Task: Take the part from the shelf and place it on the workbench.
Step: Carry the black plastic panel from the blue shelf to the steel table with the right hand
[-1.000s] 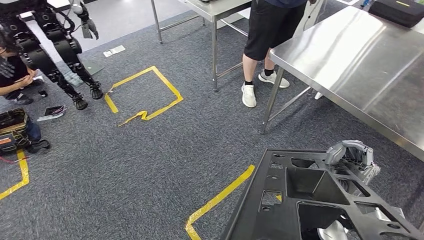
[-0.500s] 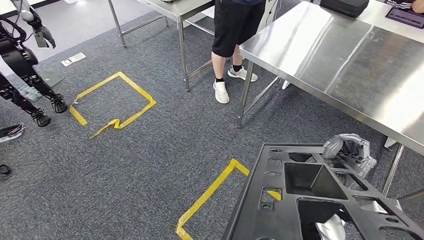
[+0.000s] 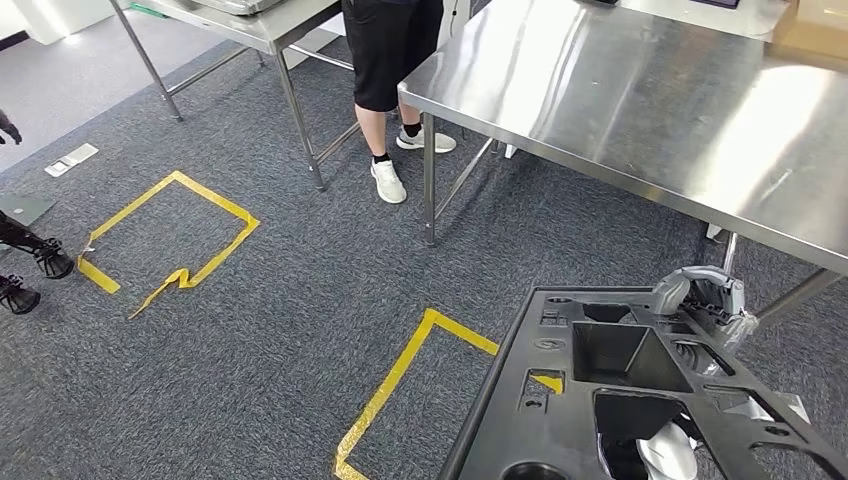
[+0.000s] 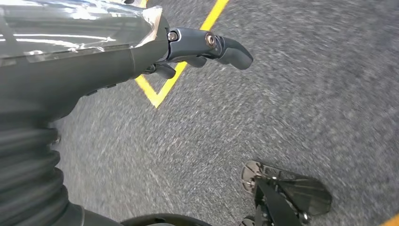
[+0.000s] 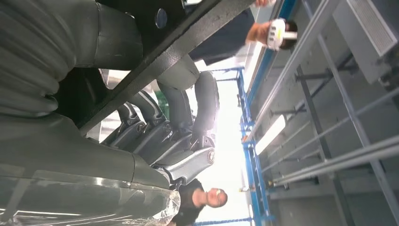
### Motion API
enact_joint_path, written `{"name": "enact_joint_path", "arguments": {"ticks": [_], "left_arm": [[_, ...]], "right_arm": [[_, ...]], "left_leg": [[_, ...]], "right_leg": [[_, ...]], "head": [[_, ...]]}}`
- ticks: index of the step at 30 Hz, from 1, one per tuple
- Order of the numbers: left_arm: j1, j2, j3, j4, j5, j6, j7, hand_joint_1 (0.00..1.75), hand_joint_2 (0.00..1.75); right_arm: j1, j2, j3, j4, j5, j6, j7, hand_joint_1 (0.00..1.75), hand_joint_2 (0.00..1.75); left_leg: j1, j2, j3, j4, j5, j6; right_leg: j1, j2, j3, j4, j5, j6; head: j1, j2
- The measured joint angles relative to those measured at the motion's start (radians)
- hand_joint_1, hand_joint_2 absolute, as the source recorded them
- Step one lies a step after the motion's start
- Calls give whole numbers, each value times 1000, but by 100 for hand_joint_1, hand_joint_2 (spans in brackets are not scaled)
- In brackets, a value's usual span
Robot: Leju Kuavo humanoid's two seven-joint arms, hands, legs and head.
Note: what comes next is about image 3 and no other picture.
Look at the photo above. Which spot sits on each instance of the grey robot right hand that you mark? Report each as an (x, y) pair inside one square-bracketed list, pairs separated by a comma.
[(669, 291)]

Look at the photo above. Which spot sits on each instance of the black plastic panel part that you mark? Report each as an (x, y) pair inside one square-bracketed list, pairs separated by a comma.
[(530, 430)]

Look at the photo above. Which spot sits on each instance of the stainless steel workbench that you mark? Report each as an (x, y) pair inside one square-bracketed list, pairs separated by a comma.
[(629, 99)]

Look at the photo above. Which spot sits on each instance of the dark tablet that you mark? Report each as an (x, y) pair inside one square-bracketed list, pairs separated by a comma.
[(715, 2)]

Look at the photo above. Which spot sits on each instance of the cardboard box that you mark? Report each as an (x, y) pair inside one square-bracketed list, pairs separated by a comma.
[(815, 26)]

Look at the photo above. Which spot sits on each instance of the person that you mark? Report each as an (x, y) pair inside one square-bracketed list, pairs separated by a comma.
[(384, 53)]

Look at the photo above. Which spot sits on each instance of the metal tray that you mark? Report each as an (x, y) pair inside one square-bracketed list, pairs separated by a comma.
[(238, 5)]

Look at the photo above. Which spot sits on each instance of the black humanoid robot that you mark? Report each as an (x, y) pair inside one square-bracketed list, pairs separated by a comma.
[(56, 262)]

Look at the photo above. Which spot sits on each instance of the grey floor outlet plate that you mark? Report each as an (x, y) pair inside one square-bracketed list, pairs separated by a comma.
[(69, 159)]

